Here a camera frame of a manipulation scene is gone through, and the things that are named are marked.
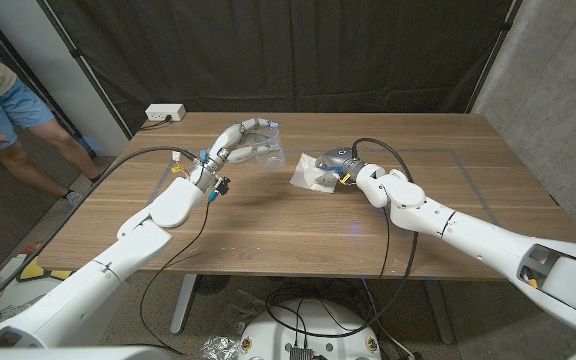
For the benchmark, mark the white tissue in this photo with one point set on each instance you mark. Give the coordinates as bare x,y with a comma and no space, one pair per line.
303,175

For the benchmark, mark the grey table leg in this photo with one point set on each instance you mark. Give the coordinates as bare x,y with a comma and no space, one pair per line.
438,310

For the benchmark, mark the black round fan grille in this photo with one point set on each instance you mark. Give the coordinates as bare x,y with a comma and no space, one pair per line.
211,284

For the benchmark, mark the clear plastic measuring cup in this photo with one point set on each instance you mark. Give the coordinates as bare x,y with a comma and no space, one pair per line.
273,159

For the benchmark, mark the black backdrop stand pole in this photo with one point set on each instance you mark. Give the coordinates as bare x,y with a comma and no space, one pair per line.
74,52
506,25

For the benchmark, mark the black backdrop curtain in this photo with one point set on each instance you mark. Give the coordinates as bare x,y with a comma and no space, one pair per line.
288,55

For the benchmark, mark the yellow black floor mat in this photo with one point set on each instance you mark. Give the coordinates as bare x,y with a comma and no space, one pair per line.
30,272

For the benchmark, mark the white power strip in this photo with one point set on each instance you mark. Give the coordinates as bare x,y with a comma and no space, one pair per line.
165,112

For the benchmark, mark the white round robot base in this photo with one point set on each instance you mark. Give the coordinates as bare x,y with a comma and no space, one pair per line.
273,340

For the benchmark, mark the white table leg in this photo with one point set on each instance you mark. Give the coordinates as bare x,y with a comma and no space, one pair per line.
185,300

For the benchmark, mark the crumpled silver foil bag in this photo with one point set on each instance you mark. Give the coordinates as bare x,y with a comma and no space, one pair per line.
218,348

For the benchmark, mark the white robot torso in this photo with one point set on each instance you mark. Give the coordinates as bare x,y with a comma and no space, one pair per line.
68,354

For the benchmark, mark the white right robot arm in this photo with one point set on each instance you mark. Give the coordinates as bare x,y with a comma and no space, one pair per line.
468,235

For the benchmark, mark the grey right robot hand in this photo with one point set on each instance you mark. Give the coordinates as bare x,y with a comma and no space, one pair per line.
340,160

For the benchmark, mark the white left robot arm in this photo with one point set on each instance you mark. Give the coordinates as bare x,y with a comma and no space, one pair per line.
93,275

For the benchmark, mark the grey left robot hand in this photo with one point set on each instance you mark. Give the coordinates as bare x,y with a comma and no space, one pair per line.
223,150

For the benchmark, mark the clear plastic floor bag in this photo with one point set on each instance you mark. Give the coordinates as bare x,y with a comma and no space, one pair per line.
240,312

